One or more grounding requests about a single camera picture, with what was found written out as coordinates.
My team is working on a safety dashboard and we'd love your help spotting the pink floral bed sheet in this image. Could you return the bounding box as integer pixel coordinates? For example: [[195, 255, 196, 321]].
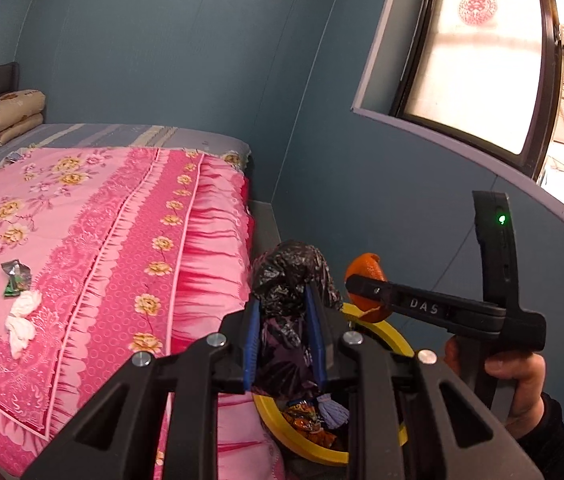
[[0, 145, 286, 480]]

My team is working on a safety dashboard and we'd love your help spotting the yellow rimmed black trash bin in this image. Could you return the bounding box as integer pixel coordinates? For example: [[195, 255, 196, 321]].
[[253, 302, 414, 467]]

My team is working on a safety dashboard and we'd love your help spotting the person's right hand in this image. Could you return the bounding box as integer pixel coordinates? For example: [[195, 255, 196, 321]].
[[442, 335, 548, 441]]

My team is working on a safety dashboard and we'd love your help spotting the small dark purple plastic bag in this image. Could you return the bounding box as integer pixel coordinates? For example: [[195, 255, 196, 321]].
[[252, 240, 343, 401]]

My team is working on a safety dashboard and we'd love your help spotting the bed with grey mattress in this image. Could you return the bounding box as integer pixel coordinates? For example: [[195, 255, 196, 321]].
[[0, 62, 283, 271]]

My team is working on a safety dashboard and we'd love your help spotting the orange peel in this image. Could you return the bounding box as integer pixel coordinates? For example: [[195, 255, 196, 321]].
[[345, 252, 392, 323]]

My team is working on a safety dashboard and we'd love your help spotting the orange brown snack bag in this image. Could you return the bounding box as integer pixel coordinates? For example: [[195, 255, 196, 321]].
[[282, 400, 336, 448]]

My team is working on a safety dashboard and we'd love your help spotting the white tissue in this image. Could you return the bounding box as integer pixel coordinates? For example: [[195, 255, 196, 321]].
[[5, 315, 36, 360], [10, 290, 42, 318]]

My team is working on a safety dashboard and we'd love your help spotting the purple foam fruit net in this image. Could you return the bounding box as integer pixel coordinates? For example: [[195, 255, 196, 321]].
[[317, 393, 350, 429]]

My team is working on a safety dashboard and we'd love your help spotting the grey padded headboard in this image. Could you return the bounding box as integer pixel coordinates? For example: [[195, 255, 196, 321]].
[[0, 62, 20, 96]]

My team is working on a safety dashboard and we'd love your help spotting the window with dark frame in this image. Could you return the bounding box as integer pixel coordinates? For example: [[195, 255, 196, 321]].
[[351, 0, 564, 231]]

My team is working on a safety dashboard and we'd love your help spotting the green silver snack wrapper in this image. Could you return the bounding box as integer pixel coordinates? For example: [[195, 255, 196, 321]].
[[1, 259, 32, 298]]

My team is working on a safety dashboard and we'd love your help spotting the beige folded quilt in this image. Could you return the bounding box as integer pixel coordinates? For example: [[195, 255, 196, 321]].
[[0, 89, 47, 146]]

